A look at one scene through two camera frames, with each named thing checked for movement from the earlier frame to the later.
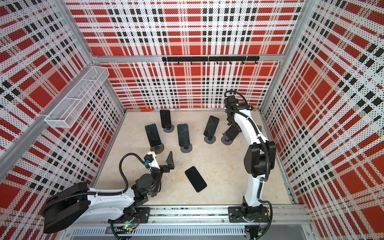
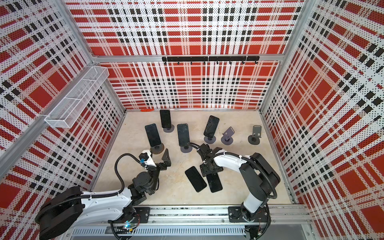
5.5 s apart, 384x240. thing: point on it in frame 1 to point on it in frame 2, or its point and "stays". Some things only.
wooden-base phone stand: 158,149 stays
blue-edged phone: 231,132 to 214,182
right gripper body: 233,123 to 205,169
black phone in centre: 183,135 stays
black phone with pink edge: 212,123 stays
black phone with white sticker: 195,179 stays
